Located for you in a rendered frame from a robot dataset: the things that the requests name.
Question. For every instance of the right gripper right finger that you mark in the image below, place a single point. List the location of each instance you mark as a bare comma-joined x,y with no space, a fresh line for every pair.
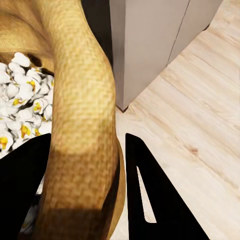
174,220

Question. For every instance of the popcorn bag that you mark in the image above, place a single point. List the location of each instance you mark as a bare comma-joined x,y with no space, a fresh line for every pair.
84,188

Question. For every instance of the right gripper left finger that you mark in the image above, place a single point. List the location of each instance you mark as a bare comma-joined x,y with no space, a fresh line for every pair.
21,172

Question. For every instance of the fridge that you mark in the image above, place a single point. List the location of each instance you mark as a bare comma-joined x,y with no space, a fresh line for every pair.
142,37

